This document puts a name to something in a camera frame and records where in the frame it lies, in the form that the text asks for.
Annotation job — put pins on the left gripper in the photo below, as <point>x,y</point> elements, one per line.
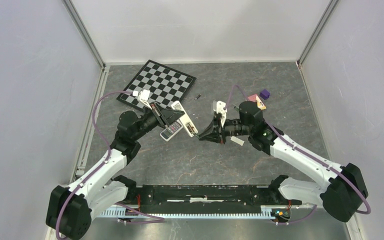
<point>165,116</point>

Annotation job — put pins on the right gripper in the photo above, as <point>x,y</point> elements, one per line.
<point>215,132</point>

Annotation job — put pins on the long white remote control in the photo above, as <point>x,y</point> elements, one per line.
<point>185,120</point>

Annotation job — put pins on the white battery cover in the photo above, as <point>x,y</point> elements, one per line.
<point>237,140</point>

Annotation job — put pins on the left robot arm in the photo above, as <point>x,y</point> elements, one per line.
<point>72,208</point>

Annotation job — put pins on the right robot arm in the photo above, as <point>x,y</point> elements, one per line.
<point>339,189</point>

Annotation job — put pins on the short white remote control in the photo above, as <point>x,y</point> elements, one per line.
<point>168,133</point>

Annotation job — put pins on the black and grey chessboard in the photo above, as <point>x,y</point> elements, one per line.
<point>166,84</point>

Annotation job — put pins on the red and yellow block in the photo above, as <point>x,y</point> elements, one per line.
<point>256,98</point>

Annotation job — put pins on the purple cube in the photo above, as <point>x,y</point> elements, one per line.
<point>265,94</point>

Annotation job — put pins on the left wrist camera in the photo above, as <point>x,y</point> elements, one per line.
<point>143,96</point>

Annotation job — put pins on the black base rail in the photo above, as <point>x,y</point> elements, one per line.
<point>204,199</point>

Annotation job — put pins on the white slotted cable duct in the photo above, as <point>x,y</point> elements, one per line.
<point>122,213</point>

